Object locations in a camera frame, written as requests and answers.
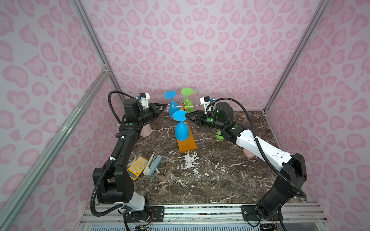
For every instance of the gold wire glass rack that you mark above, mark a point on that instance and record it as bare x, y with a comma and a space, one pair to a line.
196, 105

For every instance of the blue wine glass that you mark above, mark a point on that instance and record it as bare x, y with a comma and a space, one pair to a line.
181, 129
172, 104

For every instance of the pink metal pen bucket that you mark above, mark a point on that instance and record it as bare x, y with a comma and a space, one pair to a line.
146, 130

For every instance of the wooden rack base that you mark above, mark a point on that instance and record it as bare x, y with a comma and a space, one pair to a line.
187, 145

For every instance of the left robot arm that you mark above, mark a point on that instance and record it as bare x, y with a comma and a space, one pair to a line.
113, 185

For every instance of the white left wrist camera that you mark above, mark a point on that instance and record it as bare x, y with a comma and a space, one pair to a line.
144, 99

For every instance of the blue wine glass front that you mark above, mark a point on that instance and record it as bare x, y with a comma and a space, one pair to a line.
181, 129

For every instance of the yellow calculator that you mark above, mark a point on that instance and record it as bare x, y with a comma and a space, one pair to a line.
137, 167

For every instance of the blue white stapler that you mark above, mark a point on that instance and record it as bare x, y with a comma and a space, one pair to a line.
152, 165

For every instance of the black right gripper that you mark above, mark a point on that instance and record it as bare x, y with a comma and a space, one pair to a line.
201, 118

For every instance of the green wine glass back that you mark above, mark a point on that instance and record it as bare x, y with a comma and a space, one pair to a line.
187, 103

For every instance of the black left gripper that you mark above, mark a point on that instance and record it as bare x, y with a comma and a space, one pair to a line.
151, 110

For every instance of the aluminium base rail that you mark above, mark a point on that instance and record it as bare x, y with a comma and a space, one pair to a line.
235, 217

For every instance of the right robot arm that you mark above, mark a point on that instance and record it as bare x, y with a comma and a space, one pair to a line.
290, 169

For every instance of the green wine glass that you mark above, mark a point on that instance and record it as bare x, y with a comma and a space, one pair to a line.
187, 103
219, 135

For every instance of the pink case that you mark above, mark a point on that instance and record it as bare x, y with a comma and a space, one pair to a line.
248, 154

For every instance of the blue wine glass back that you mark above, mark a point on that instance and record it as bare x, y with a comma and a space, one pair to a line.
172, 104

